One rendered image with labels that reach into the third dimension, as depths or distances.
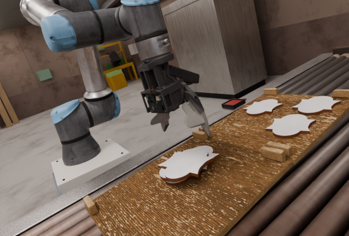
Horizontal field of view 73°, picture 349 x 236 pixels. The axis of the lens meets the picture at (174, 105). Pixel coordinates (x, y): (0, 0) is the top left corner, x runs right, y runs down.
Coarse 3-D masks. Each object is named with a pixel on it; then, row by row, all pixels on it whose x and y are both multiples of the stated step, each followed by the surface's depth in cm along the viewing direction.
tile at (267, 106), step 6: (258, 102) 94; (264, 102) 92; (270, 102) 90; (276, 102) 89; (246, 108) 91; (252, 108) 89; (258, 108) 88; (264, 108) 86; (270, 108) 85; (252, 114) 85; (258, 114) 84
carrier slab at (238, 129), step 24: (264, 96) 101; (288, 96) 93; (312, 96) 87; (240, 120) 85; (264, 120) 79; (336, 120) 68; (240, 144) 69; (264, 144) 66; (288, 144) 62; (312, 144) 60
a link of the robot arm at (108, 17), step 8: (112, 8) 55; (104, 16) 52; (112, 16) 53; (104, 24) 52; (112, 24) 53; (120, 24) 52; (104, 32) 52; (112, 32) 54; (120, 32) 55; (128, 32) 53; (104, 40) 54; (112, 40) 56; (120, 40) 61
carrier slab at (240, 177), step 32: (160, 160) 74; (224, 160) 64; (256, 160) 60; (288, 160) 56; (128, 192) 62; (160, 192) 58; (192, 192) 55; (224, 192) 52; (256, 192) 49; (96, 224) 55; (128, 224) 51; (160, 224) 48; (192, 224) 46; (224, 224) 44
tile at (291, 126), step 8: (280, 120) 74; (288, 120) 72; (296, 120) 71; (304, 120) 70; (312, 120) 68; (272, 128) 71; (280, 128) 69; (288, 128) 68; (296, 128) 67; (304, 128) 66; (280, 136) 66; (288, 136) 65
